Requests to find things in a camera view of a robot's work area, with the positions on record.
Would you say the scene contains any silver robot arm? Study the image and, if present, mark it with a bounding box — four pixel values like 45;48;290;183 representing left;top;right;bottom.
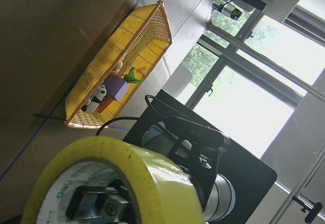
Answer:
65;122;236;223

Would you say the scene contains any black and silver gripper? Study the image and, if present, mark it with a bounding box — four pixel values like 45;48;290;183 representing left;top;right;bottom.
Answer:
66;178;135;223

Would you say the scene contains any black square panel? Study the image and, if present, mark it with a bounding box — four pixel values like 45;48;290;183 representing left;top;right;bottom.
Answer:
123;90;277;223

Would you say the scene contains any white chair back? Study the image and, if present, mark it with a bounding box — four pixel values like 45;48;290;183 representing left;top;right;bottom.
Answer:
162;64;193;98

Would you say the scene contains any yellow packing tape roll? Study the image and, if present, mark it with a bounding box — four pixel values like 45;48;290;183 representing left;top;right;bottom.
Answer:
22;136;204;223

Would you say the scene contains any toy carrot with leaves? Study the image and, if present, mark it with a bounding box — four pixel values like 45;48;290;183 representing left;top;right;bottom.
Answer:
97;67;142;113

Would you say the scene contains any purple foam block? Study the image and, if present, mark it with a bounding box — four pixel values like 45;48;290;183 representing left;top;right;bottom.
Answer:
103;75;128;102

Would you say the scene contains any black window handle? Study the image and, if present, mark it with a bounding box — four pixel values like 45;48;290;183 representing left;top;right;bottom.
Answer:
292;196;323;223

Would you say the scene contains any grey window frame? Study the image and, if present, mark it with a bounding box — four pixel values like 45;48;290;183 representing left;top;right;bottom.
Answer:
186;7;324;223

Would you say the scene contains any black cable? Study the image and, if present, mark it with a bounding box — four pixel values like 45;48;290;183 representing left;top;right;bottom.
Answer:
95;94;224;158

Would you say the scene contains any panda plush toy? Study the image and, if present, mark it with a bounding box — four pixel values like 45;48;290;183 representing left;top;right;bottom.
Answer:
81;84;107;113

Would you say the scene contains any yellow woven basket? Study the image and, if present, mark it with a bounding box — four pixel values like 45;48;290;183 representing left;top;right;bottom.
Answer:
65;1;172;129

